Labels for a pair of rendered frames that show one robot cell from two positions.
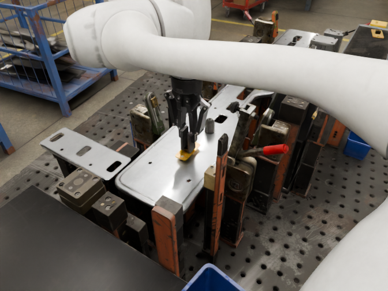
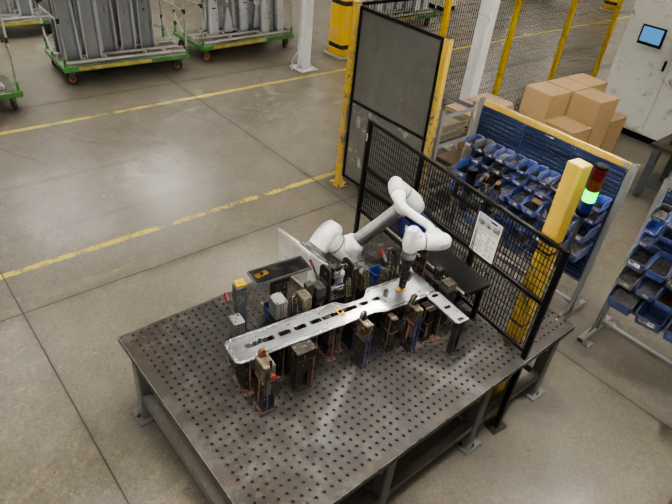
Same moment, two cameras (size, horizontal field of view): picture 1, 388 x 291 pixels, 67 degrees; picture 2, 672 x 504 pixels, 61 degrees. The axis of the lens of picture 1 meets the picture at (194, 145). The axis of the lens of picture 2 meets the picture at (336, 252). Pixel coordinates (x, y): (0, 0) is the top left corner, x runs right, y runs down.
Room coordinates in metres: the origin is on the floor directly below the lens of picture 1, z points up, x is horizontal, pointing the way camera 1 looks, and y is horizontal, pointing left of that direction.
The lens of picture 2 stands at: (3.41, 0.63, 3.27)
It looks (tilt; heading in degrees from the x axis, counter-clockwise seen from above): 36 degrees down; 201
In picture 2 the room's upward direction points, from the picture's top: 7 degrees clockwise
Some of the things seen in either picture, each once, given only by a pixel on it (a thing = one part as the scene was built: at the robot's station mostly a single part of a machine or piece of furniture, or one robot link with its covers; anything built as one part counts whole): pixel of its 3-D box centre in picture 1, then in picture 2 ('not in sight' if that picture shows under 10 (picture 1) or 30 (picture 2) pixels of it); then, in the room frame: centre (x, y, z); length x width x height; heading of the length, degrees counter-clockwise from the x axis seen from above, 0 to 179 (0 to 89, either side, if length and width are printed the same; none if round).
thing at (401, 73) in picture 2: not in sight; (386, 123); (-1.75, -1.01, 1.00); 1.34 x 0.14 x 2.00; 65
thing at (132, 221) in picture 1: (131, 249); (429, 296); (0.41, 0.17, 0.85); 0.12 x 0.03 x 0.30; 58
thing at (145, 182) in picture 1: (252, 84); (337, 314); (1.05, -0.23, 1.00); 1.38 x 0.22 x 0.02; 148
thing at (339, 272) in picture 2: (293, 126); (334, 293); (0.83, -0.35, 0.94); 0.18 x 0.13 x 0.49; 148
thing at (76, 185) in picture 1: (94, 225); (443, 302); (0.47, 0.27, 0.88); 0.08 x 0.08 x 0.36; 58
